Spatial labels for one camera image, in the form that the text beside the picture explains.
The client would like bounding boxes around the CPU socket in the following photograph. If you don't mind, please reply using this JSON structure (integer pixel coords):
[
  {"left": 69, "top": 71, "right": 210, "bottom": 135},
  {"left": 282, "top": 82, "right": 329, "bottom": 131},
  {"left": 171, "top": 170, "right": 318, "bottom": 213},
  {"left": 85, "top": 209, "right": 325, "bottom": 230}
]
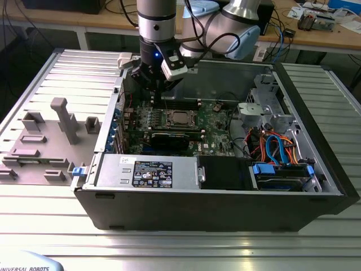
[{"left": 165, "top": 107, "right": 199, "bottom": 128}]

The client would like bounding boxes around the beige plastic clip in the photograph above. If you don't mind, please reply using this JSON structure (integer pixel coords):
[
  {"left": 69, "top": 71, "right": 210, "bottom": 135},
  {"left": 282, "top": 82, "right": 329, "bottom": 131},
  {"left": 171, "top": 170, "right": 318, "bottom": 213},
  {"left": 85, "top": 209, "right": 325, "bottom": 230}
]
[{"left": 117, "top": 53, "right": 133, "bottom": 70}]

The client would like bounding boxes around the black graphics card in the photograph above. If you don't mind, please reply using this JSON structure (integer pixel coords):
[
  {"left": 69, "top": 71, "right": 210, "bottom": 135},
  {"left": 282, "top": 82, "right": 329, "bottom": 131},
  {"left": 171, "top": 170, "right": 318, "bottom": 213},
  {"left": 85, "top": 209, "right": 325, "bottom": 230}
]
[{"left": 151, "top": 132, "right": 191, "bottom": 152}]

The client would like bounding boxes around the green motherboard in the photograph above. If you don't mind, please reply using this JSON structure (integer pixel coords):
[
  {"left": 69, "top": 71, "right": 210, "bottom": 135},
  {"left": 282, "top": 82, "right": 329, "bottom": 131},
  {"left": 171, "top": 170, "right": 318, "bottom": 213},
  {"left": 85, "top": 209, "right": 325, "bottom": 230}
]
[{"left": 124, "top": 97, "right": 237, "bottom": 158}]

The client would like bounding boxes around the black monitor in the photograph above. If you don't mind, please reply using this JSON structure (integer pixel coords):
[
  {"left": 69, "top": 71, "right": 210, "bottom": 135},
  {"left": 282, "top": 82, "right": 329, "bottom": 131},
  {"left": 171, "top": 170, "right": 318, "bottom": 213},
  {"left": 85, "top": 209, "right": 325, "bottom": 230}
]
[{"left": 22, "top": 0, "right": 107, "bottom": 15}]

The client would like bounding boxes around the silver drive cage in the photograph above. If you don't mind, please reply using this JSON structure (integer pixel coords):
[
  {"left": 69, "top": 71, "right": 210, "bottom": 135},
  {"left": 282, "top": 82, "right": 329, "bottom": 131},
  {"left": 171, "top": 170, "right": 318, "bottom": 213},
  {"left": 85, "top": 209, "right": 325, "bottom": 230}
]
[{"left": 236, "top": 72, "right": 301, "bottom": 133}]

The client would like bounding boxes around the silver power supply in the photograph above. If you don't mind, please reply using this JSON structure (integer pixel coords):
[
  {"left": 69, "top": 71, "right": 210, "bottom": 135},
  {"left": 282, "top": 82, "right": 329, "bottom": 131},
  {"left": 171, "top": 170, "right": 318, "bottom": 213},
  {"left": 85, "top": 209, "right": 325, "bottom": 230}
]
[{"left": 94, "top": 154, "right": 200, "bottom": 189}]

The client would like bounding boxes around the grey parts rack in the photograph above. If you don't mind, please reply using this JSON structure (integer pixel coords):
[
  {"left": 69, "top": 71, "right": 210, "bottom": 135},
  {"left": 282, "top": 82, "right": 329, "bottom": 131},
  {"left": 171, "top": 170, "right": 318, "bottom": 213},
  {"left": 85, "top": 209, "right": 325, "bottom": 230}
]
[{"left": 0, "top": 97, "right": 102, "bottom": 186}]

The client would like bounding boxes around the small metal heatsink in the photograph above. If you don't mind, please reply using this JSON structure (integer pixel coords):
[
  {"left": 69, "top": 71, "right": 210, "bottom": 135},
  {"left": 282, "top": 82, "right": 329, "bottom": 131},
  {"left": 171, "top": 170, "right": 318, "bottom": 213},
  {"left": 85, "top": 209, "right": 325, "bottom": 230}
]
[{"left": 297, "top": 12, "right": 316, "bottom": 32}]

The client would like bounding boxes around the blue disk carrier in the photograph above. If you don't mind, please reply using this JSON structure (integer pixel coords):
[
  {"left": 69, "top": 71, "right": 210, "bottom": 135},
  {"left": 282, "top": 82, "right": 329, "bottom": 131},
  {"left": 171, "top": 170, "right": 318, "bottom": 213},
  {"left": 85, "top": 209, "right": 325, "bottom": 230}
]
[{"left": 253, "top": 162, "right": 315, "bottom": 193}]

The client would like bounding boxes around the black and silver PC case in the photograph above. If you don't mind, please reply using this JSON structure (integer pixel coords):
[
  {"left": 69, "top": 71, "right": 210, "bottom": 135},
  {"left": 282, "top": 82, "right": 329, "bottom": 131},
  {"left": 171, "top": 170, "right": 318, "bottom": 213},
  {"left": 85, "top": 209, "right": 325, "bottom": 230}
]
[{"left": 70, "top": 56, "right": 361, "bottom": 233}]

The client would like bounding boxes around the wooden desk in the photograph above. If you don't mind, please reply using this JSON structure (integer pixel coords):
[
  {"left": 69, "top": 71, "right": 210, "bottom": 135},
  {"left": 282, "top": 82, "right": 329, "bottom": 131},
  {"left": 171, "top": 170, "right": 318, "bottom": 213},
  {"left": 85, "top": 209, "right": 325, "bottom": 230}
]
[{"left": 0, "top": 0, "right": 361, "bottom": 55}]

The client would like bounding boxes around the grey electronics box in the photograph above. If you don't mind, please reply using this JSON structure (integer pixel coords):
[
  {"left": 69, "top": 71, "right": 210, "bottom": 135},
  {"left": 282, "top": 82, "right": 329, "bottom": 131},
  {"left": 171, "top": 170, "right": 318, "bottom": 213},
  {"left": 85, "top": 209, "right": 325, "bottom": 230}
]
[{"left": 315, "top": 14, "right": 336, "bottom": 32}]

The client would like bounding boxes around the hard disk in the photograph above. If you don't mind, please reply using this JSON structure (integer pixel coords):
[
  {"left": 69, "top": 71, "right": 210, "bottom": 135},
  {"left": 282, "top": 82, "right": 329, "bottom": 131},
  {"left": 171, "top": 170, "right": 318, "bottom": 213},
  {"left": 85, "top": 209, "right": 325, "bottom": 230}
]
[{"left": 257, "top": 174, "right": 308, "bottom": 193}]

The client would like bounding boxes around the blue box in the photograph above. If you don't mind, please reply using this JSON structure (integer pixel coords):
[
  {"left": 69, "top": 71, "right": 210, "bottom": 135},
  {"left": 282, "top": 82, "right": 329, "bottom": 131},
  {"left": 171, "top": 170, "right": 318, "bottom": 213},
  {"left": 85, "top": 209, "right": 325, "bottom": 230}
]
[{"left": 328, "top": 0, "right": 361, "bottom": 11}]

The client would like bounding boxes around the pale blue teach pendant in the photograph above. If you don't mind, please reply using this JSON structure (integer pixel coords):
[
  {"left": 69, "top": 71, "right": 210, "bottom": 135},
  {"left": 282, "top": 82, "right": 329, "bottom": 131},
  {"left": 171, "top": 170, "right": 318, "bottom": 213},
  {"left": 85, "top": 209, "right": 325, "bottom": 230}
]
[{"left": 0, "top": 250, "right": 66, "bottom": 271}]

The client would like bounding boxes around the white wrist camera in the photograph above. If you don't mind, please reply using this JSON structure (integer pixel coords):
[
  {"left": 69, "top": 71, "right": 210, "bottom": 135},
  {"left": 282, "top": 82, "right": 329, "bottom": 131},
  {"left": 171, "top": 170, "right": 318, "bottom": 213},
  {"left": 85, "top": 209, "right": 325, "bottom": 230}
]
[{"left": 160, "top": 55, "right": 189, "bottom": 82}]

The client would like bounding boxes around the red SATA cable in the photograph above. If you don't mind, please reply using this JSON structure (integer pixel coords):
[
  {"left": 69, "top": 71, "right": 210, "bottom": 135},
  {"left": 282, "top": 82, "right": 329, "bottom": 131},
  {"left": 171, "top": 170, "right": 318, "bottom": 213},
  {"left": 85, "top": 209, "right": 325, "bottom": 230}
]
[{"left": 244, "top": 128, "right": 259, "bottom": 148}]

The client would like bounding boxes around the orange wire bundle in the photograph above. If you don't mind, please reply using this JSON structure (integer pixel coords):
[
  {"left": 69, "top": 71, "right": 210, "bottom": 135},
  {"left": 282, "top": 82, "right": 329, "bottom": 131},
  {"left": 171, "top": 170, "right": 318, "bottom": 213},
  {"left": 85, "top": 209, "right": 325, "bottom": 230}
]
[{"left": 259, "top": 129, "right": 298, "bottom": 166}]

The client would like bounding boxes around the blue SATA cable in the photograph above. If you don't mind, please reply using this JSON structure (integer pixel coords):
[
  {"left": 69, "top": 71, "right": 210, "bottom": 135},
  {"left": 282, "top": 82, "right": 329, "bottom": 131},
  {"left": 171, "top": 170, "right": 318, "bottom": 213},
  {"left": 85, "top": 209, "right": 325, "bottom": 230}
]
[{"left": 266, "top": 134, "right": 291, "bottom": 166}]

